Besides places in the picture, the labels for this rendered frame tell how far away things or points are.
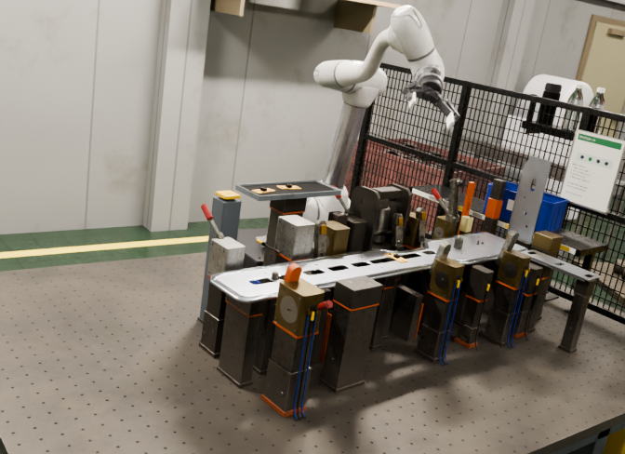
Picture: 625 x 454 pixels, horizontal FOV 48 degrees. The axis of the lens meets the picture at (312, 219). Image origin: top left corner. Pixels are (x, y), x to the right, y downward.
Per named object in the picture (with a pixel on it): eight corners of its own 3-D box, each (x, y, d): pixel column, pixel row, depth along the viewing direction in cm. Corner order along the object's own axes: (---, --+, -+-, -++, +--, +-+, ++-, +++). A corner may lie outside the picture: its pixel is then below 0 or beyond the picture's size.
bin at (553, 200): (546, 233, 291) (553, 203, 287) (481, 212, 310) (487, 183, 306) (562, 228, 303) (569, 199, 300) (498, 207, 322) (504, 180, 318)
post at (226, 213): (208, 328, 236) (224, 203, 224) (197, 319, 242) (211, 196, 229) (228, 325, 241) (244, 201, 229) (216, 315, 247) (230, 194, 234)
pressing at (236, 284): (247, 308, 187) (248, 303, 187) (202, 277, 203) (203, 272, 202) (532, 252, 277) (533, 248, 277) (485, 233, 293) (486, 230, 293)
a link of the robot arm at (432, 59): (419, 99, 241) (405, 65, 235) (419, 80, 254) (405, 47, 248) (450, 86, 238) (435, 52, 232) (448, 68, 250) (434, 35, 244)
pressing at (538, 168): (530, 243, 284) (551, 161, 275) (506, 233, 292) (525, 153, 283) (531, 243, 285) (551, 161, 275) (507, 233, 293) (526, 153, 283)
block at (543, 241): (530, 322, 284) (552, 238, 274) (513, 314, 290) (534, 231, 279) (541, 319, 289) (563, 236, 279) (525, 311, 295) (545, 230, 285)
